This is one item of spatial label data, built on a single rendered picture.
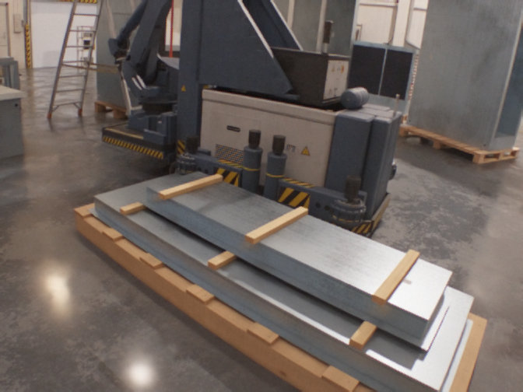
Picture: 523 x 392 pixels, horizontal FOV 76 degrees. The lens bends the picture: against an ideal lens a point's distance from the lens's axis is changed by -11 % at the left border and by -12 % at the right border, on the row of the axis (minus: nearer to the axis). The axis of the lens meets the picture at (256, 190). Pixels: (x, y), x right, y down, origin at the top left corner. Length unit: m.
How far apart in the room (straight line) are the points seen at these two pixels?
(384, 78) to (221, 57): 5.50
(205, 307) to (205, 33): 2.01
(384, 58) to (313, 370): 7.06
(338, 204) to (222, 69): 1.31
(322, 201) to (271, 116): 0.69
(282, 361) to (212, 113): 1.91
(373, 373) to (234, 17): 2.36
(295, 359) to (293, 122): 1.56
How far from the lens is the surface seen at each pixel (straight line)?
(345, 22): 7.29
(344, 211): 2.27
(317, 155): 2.52
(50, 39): 14.94
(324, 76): 2.60
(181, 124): 3.18
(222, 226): 1.85
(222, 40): 2.88
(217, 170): 2.69
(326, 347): 1.53
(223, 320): 1.68
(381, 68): 8.02
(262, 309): 1.63
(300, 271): 1.64
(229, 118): 2.79
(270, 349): 1.57
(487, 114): 6.22
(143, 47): 3.53
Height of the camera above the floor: 1.24
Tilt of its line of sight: 22 degrees down
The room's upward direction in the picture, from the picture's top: 6 degrees clockwise
